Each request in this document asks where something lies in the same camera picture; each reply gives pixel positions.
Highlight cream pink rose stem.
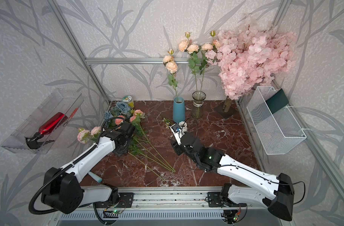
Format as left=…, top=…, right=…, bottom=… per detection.
left=177, top=31, right=202, bottom=118

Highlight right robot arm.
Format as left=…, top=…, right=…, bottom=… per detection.
left=171, top=131, right=295, bottom=221

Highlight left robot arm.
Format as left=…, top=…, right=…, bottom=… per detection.
left=28, top=121, right=135, bottom=215

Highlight white ribbed vase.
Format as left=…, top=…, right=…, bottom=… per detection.
left=179, top=121, right=188, bottom=133

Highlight blue hydrangea flowers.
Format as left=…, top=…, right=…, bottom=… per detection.
left=103, top=101, right=132, bottom=121

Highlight teal ceramic vase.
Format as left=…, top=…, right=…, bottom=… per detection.
left=173, top=97, right=186, bottom=123

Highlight clear glass vase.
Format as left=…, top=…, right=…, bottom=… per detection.
left=191, top=91, right=206, bottom=119

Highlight pink rose bunch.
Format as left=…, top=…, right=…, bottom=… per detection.
left=109, top=109, right=175, bottom=173

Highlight small white daisy sprig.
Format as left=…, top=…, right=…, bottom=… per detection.
left=163, top=117, right=175, bottom=129

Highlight teal hand trowel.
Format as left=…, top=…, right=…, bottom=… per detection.
left=88, top=171, right=102, bottom=183

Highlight tree stand base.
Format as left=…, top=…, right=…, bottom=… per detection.
left=214, top=97, right=237, bottom=119

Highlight red spray bottle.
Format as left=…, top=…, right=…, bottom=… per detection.
left=25, top=107, right=79, bottom=149

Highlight dark green card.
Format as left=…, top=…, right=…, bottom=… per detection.
left=266, top=89, right=289, bottom=114

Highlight pink cherry blossom tree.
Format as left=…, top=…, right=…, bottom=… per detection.
left=211, top=15, right=297, bottom=100

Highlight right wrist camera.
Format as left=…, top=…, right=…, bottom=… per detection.
left=170, top=123, right=186, bottom=145

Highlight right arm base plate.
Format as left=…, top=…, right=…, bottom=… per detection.
left=205, top=192, right=231, bottom=208

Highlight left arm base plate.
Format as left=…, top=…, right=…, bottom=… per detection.
left=96, top=193, right=134, bottom=209

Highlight aluminium front rail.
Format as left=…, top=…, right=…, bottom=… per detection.
left=52, top=186, right=285, bottom=211

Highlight clear plastic wall bin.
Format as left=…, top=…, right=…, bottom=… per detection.
left=1, top=89, right=84, bottom=154

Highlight white wire mesh basket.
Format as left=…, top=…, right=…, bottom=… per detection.
left=247, top=86, right=307, bottom=155

